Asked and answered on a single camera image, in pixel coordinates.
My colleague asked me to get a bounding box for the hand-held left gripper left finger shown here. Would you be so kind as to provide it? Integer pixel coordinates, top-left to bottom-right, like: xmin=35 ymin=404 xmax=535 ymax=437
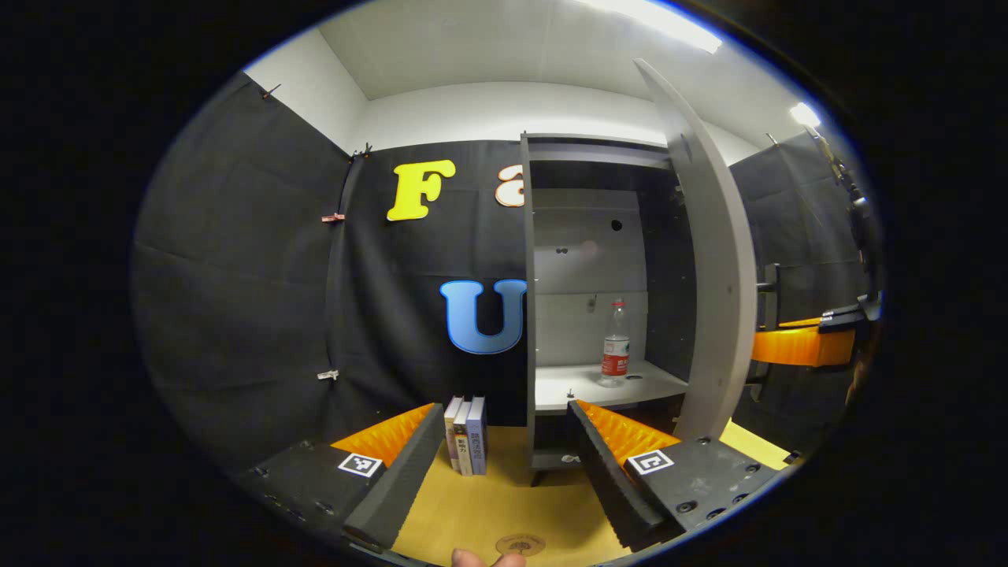
xmin=236 ymin=402 xmax=446 ymax=552

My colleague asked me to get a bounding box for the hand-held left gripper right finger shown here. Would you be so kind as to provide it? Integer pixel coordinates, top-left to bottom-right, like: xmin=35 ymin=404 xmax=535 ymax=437
xmin=565 ymin=399 xmax=784 ymax=552

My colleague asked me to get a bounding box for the black door handle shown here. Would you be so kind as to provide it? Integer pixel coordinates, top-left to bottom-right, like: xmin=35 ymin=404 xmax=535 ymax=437
xmin=748 ymin=262 xmax=782 ymax=387

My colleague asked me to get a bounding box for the beige cabinet door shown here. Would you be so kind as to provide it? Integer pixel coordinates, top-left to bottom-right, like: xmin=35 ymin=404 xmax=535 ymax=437
xmin=634 ymin=59 xmax=758 ymax=442

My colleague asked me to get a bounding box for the clear bottle with red label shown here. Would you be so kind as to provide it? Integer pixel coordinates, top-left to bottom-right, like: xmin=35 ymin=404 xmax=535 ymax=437
xmin=601 ymin=298 xmax=632 ymax=388

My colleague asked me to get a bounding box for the dark grey cabinet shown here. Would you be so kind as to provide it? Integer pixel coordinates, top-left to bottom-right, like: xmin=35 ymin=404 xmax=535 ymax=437
xmin=520 ymin=132 xmax=698 ymax=487

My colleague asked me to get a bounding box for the white spine book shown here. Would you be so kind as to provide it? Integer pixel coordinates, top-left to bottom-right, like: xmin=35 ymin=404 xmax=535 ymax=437
xmin=454 ymin=400 xmax=474 ymax=476

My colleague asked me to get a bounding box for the blue spine book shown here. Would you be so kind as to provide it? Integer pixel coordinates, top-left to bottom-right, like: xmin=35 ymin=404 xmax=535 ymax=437
xmin=466 ymin=396 xmax=488 ymax=476

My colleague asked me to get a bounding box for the black backdrop cloth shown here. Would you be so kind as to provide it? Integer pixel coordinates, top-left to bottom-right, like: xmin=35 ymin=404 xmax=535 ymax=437
xmin=132 ymin=71 xmax=875 ymax=473

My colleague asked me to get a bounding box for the dark cable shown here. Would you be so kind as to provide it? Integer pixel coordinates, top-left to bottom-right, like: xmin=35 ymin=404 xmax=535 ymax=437
xmin=811 ymin=130 xmax=879 ymax=298

